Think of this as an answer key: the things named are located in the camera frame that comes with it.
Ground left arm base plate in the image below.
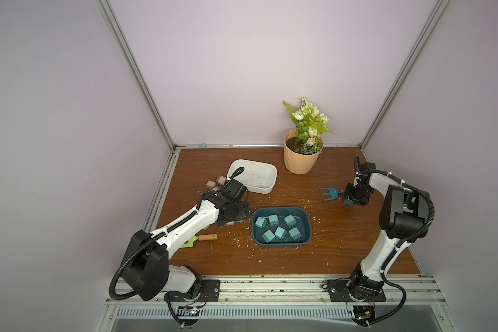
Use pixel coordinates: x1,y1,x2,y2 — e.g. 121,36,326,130
164,279,221,304

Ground white plastic storage box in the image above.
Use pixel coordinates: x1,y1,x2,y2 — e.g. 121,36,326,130
228,159,278,194

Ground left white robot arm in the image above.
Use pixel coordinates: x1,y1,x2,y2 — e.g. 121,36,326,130
108,178,251,301

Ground green garden fork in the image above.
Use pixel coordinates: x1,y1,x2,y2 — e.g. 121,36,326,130
181,234,218,248

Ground pink plug far left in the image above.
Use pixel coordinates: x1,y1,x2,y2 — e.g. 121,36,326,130
206,181,217,191

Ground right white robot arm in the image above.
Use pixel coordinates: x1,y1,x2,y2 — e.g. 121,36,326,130
344,156,435,302

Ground teal plastic storage box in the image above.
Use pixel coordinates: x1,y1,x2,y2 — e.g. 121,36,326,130
252,207,312,248

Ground artificial green white flowers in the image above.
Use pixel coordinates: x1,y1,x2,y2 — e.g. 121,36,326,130
282,98,336,156

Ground blue garden rake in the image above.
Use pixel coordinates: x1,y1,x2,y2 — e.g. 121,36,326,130
319,188,343,201

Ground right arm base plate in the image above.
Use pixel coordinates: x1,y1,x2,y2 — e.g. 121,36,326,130
322,278,387,303

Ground aluminium front rail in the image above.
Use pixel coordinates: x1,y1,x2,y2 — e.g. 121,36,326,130
103,274,447,307

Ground beige flower pot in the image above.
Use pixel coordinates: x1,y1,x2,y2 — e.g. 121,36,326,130
283,129,322,175

